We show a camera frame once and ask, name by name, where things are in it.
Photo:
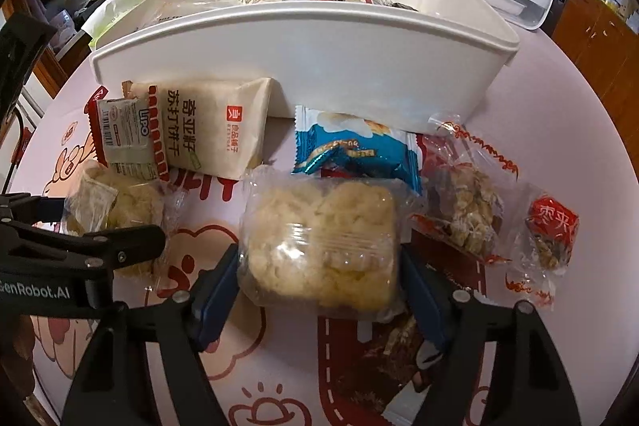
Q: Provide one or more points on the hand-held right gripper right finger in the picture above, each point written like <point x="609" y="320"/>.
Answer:
<point x="424" y="301"/>

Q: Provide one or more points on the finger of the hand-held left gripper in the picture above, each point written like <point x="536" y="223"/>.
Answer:
<point x="50" y="210"/>
<point x="130" y="246"/>

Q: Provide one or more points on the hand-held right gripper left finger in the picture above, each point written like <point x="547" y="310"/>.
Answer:
<point x="219" y="301"/>

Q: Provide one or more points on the clear packet of round puffs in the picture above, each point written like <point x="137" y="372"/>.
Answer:
<point x="130" y="201"/>

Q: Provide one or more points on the dark red packet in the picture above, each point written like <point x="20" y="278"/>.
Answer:
<point x="394" y="356"/>

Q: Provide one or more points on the red white wafer packet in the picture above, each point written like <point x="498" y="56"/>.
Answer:
<point x="125" y="136"/>

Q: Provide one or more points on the clear nut bar packet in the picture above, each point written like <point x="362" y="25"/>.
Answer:
<point x="464" y="201"/>

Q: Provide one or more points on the clear rice puff cake packet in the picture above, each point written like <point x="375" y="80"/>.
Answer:
<point x="319" y="251"/>

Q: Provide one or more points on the beige cracker packet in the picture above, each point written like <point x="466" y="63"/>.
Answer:
<point x="214" y="126"/>

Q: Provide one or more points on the small red candy packet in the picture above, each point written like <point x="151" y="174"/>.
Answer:
<point x="551" y="226"/>

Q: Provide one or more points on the blue snack packet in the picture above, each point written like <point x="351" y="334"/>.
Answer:
<point x="349" y="146"/>

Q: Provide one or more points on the white plastic bin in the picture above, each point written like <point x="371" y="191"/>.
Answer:
<point x="324" y="61"/>

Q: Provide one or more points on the green tissue pack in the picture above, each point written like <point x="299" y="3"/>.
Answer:
<point x="120" y="7"/>

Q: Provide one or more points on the wooden shelf cabinet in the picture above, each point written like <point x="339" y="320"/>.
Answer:
<point x="594" y="46"/>

